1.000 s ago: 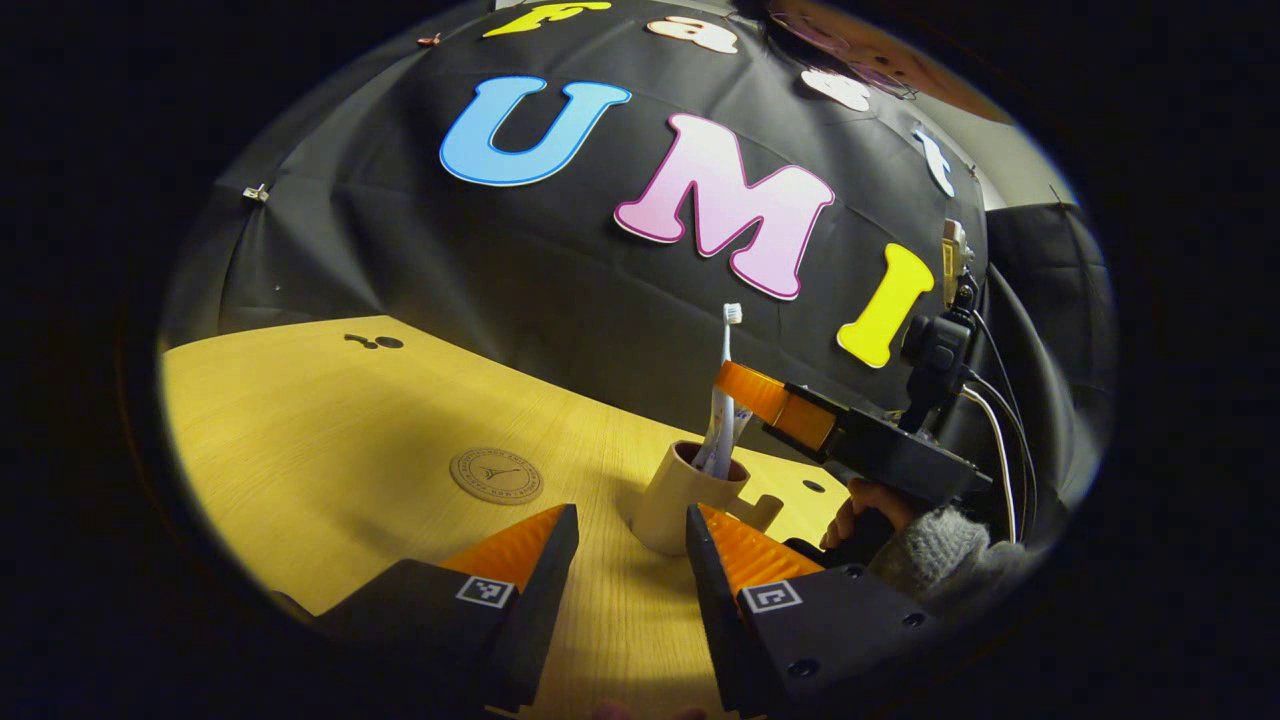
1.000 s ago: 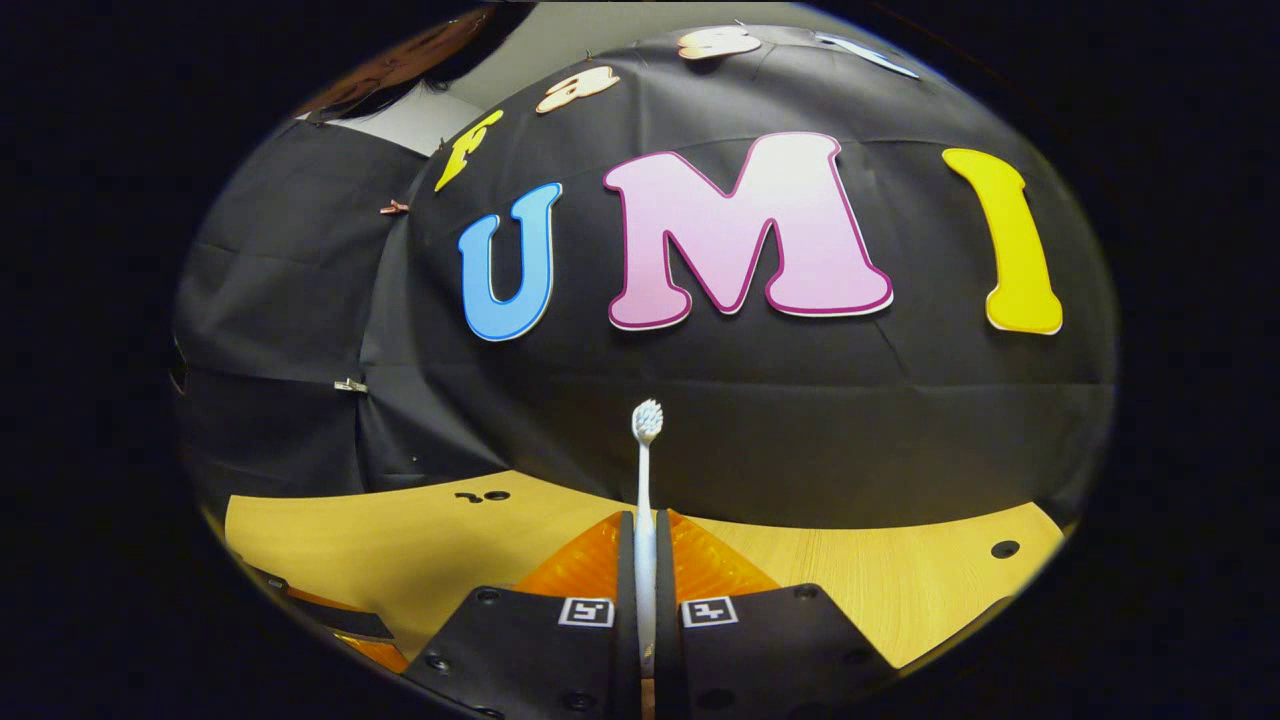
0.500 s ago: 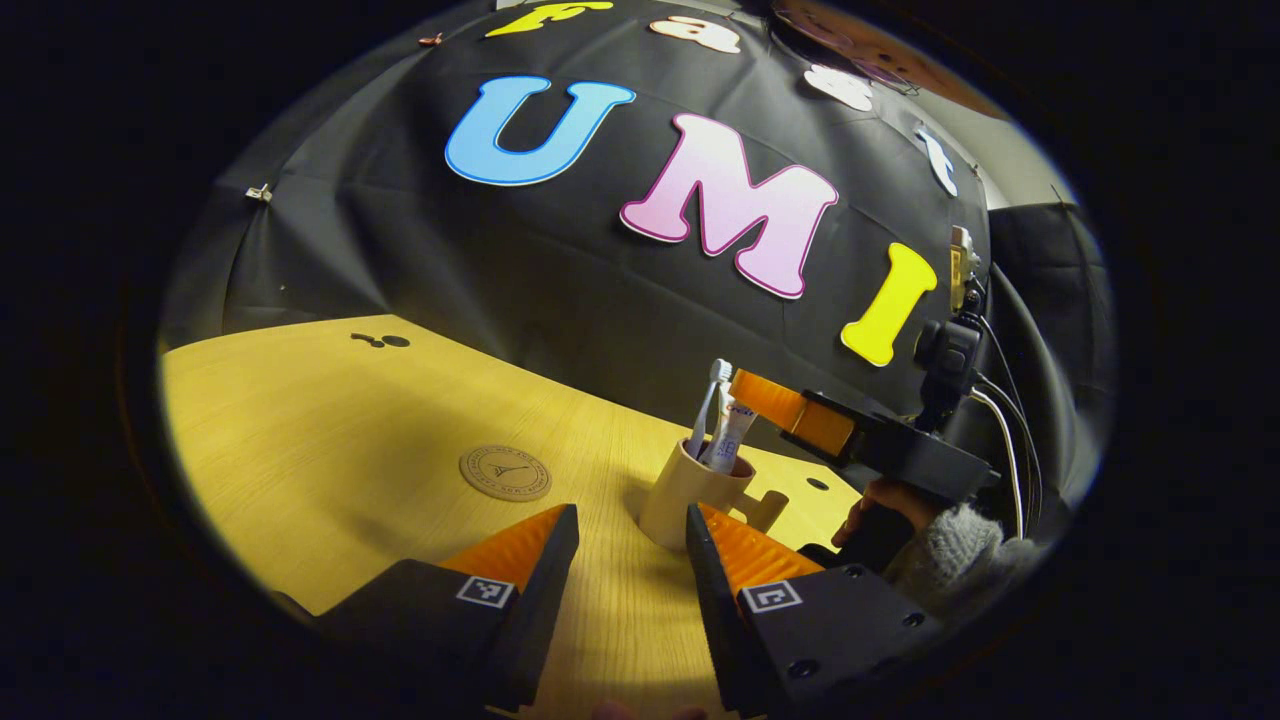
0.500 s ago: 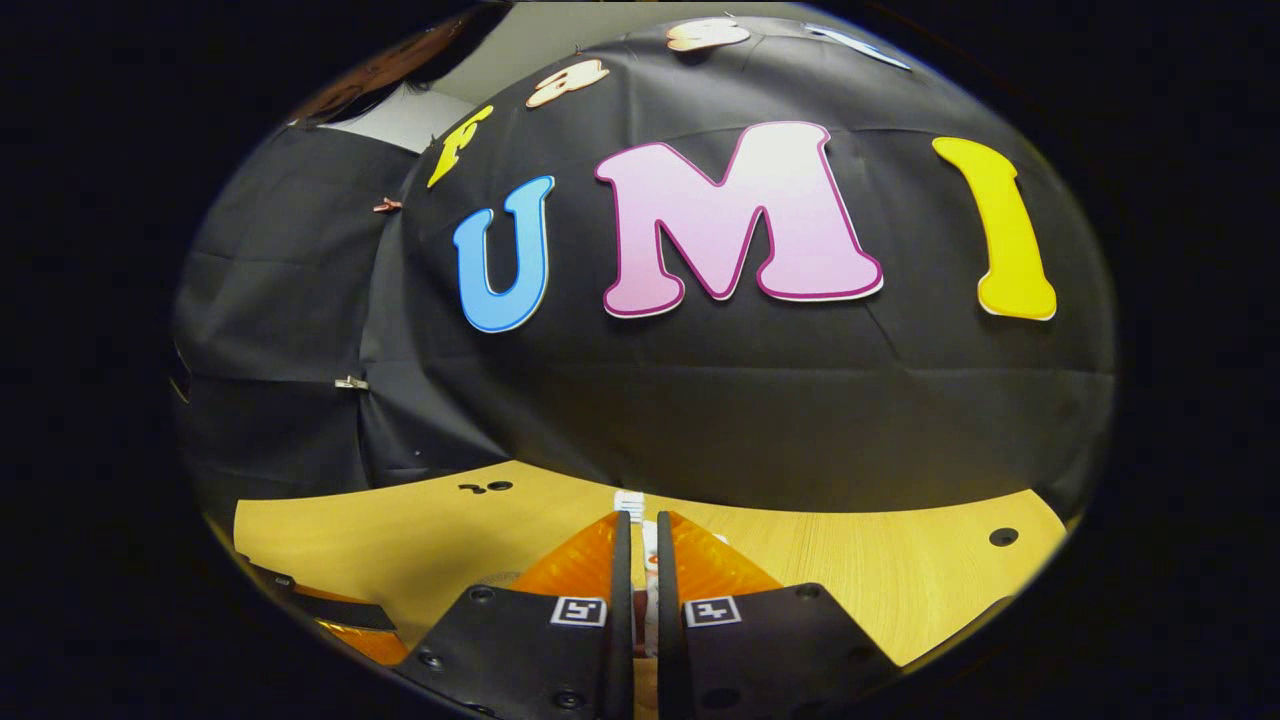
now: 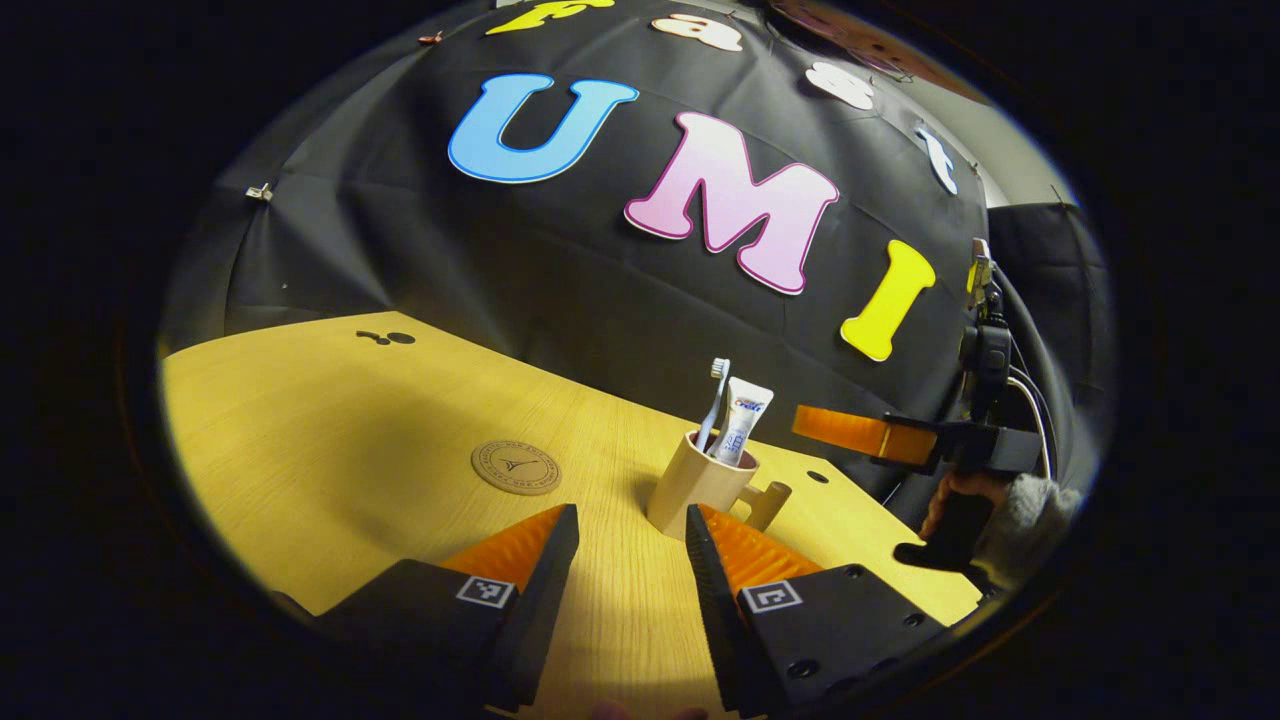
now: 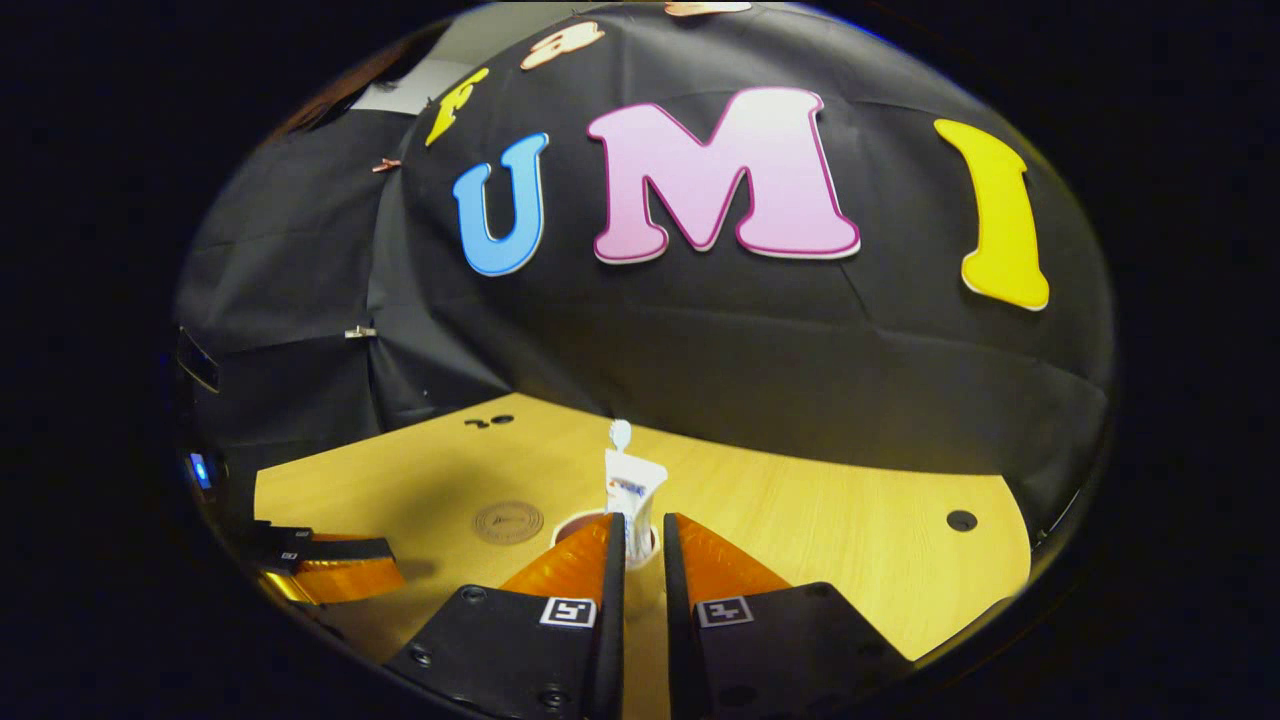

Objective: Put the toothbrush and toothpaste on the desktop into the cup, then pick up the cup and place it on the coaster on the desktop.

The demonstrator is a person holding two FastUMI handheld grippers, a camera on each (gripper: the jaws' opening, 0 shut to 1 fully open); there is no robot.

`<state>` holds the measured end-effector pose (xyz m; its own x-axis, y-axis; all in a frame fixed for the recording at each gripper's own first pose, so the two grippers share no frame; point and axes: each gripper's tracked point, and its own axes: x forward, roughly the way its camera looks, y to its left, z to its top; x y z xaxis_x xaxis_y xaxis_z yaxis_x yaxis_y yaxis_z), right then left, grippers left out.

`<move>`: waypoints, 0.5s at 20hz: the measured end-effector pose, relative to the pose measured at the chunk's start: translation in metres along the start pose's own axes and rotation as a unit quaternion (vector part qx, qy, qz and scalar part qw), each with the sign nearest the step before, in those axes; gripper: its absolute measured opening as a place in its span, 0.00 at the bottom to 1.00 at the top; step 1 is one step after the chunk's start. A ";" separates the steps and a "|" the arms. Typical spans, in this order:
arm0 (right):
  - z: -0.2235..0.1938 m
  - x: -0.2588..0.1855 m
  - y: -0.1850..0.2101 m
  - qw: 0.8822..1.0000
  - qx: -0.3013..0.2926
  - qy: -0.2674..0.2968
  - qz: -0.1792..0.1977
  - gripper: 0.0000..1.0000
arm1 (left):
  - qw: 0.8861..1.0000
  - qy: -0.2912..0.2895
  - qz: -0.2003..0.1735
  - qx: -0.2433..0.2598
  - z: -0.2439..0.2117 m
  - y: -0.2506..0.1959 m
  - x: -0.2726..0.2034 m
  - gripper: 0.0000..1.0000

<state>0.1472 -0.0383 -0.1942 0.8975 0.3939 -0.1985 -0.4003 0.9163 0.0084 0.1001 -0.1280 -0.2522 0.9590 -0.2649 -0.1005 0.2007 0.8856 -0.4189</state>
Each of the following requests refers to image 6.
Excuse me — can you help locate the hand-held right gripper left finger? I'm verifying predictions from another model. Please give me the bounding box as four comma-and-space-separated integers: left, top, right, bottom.
385, 511, 628, 720

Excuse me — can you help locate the wooden desktop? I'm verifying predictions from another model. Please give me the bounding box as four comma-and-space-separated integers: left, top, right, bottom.
253, 392, 1033, 720

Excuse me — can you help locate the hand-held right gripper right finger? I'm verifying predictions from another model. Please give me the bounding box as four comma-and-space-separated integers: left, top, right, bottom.
662, 511, 914, 720

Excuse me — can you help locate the white toothpaste tube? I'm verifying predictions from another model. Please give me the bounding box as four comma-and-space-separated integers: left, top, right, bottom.
604, 449, 669, 563

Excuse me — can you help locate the round brown coaster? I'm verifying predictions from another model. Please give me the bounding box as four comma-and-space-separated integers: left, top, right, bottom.
473, 500, 546, 547

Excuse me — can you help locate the beige cup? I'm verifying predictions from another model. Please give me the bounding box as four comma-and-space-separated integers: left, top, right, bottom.
550, 508, 662, 573

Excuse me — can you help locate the black backdrop cloth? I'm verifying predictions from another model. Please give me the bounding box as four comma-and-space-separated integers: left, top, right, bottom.
175, 0, 1116, 541

